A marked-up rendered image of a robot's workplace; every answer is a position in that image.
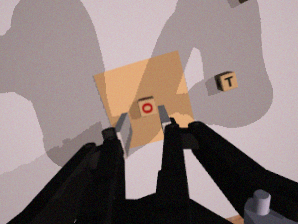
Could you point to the tan flat mat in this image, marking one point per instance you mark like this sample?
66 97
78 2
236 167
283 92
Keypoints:
162 77

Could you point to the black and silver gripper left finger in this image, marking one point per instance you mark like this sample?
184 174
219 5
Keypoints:
59 201

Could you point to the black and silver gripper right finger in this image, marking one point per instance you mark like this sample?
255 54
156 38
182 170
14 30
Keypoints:
258 195

